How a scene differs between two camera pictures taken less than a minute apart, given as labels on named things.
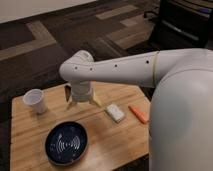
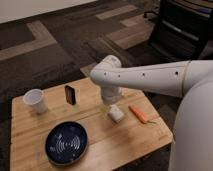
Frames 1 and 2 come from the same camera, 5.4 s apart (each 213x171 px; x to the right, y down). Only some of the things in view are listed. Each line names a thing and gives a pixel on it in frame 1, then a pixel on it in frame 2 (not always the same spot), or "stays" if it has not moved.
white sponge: [115, 112] stays
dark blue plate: [66, 142] stays
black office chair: [181, 26] stays
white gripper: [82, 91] -> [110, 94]
